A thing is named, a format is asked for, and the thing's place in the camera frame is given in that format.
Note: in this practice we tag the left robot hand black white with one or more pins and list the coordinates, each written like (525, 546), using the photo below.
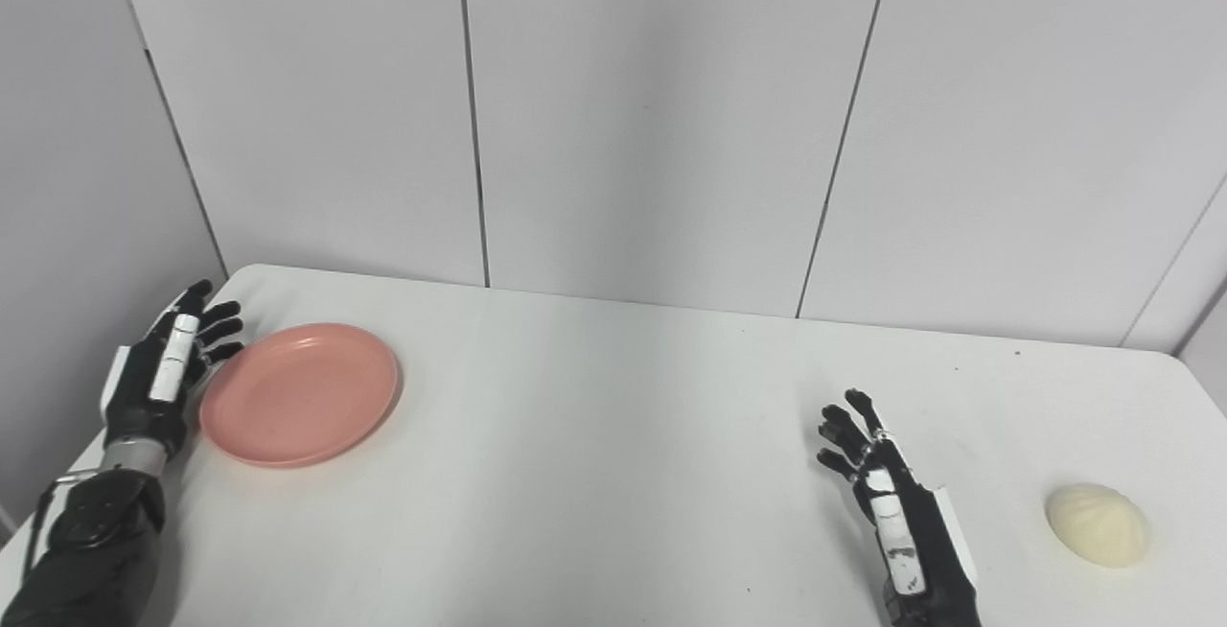
(158, 387)

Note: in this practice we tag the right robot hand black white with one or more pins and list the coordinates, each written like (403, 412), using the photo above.
(906, 531)

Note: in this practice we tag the pink round plate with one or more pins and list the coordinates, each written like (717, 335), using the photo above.
(299, 395)

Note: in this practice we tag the white steamed bun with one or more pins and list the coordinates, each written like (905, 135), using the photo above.
(1099, 524)

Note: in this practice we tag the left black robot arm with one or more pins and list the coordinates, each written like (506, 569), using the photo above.
(91, 541)

